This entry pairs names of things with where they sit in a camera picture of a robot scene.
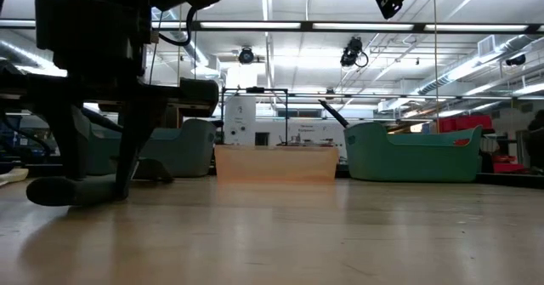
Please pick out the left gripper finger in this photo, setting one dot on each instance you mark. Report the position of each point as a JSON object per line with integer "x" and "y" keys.
{"x": 136, "y": 140}
{"x": 70, "y": 140}

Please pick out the teal plastic bin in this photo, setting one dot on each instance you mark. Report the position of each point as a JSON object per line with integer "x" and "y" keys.
{"x": 408, "y": 161}
{"x": 187, "y": 149}

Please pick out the white cabinet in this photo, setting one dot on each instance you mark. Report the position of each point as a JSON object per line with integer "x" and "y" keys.
{"x": 238, "y": 115}

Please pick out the orange translucent plastic bin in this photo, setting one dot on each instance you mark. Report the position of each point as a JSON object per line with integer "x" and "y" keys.
{"x": 276, "y": 163}

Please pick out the overhead light bar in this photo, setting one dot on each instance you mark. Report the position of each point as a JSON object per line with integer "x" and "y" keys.
{"x": 251, "y": 24}

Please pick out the red crate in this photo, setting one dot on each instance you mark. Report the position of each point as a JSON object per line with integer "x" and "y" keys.
{"x": 508, "y": 167}

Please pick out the black ceiling camera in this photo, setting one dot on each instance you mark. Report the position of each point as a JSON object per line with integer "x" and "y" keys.
{"x": 352, "y": 52}
{"x": 245, "y": 55}

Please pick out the black metal stand frame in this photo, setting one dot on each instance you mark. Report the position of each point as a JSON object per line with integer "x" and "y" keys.
{"x": 255, "y": 89}

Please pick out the black aluminium table frame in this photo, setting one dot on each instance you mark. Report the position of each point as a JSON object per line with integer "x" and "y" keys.
{"x": 510, "y": 179}

